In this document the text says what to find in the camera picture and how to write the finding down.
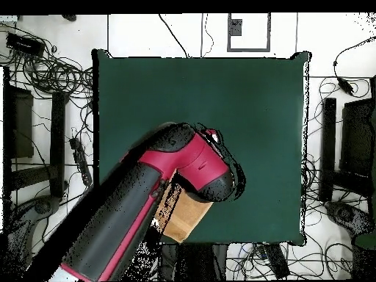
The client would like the dark green table cloth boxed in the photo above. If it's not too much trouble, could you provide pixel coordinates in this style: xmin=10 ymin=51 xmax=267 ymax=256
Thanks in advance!
xmin=91 ymin=48 xmax=312 ymax=246

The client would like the black power adapter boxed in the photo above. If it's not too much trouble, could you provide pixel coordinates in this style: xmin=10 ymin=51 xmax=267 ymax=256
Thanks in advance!
xmin=337 ymin=76 xmax=355 ymax=95

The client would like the tan terry towel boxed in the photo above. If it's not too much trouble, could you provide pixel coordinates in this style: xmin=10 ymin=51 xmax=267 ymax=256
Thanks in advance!
xmin=153 ymin=173 xmax=214 ymax=244

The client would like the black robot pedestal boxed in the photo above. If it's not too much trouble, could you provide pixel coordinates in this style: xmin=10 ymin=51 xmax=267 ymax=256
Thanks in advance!
xmin=158 ymin=243 xmax=228 ymax=281

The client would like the black flat panel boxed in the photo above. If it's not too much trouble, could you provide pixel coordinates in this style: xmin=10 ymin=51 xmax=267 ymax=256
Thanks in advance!
xmin=339 ymin=98 xmax=376 ymax=177
xmin=10 ymin=86 xmax=35 ymax=159

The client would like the long black cable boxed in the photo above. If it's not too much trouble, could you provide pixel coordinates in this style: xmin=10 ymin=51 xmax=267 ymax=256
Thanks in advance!
xmin=158 ymin=12 xmax=189 ymax=59

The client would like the black upright bar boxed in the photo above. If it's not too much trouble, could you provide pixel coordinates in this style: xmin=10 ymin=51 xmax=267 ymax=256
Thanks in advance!
xmin=48 ymin=91 xmax=68 ymax=198
xmin=319 ymin=97 xmax=338 ymax=203

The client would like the black cable tangle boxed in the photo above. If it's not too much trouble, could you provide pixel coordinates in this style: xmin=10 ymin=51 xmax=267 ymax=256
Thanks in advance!
xmin=0 ymin=23 xmax=94 ymax=101

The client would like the black power strip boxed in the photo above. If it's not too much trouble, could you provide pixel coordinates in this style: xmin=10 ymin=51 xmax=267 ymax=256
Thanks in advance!
xmin=68 ymin=137 xmax=93 ymax=187

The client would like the black electronics box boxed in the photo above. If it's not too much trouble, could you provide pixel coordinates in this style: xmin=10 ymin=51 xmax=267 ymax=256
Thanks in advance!
xmin=5 ymin=32 xmax=46 ymax=57

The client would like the black power brick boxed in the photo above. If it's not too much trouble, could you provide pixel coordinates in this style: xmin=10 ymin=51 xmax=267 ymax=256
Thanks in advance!
xmin=264 ymin=243 xmax=291 ymax=280

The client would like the thin black cable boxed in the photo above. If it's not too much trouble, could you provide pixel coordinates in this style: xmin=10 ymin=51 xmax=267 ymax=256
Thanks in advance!
xmin=200 ymin=12 xmax=214 ymax=59

